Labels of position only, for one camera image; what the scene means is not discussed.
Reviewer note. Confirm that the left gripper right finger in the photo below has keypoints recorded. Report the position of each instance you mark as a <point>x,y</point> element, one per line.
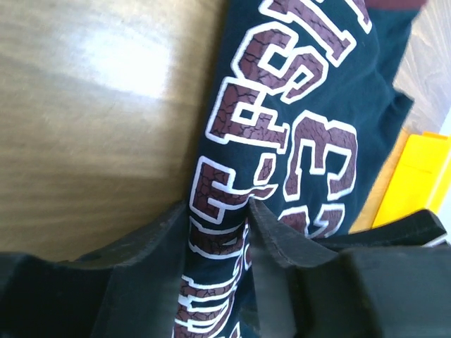
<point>392,281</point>

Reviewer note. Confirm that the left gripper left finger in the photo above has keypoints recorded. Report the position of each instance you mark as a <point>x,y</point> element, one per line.
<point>128,288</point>

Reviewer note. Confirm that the navy tank top maroon trim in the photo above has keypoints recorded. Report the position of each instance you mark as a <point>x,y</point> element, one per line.
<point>303,113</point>

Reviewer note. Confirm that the yellow plastic bin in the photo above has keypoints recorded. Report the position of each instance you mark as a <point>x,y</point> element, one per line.
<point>415,176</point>

